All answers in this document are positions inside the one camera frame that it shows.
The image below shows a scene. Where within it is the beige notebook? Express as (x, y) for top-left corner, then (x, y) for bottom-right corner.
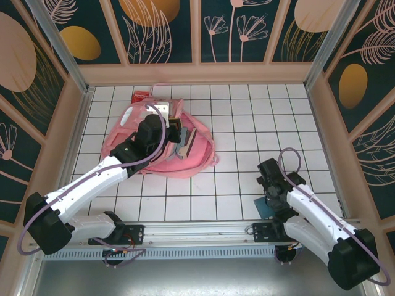
(178, 128), (199, 160)

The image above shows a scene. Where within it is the teal blue wallet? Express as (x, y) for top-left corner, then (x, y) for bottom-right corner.
(253, 197), (272, 218)

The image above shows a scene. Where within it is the pink backpack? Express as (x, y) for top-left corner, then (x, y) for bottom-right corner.
(101, 83), (220, 179)

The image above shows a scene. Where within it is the red card pack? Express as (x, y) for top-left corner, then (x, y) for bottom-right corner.
(131, 89), (152, 104)

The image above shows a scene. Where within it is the clear acrylic bar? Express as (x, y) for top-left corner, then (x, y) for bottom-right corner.
(26, 0), (95, 95)

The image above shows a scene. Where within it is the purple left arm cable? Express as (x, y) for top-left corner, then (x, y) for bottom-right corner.
(17, 103), (169, 269)

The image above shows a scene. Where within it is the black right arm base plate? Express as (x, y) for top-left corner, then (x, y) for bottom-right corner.
(252, 221), (310, 244)

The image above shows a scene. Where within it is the aluminium side rail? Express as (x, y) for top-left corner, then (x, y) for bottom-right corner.
(57, 87), (96, 198)

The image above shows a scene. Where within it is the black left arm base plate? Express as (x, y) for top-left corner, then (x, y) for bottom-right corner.
(88, 224), (146, 246)

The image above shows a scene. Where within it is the aluminium mounting rail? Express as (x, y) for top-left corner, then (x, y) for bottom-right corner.
(29, 217), (368, 247)

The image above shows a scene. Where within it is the grey slotted cable duct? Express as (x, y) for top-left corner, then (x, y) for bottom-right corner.
(41, 248), (278, 261)

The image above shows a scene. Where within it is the aluminium corner post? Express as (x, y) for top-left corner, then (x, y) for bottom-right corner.
(304, 0), (360, 89)

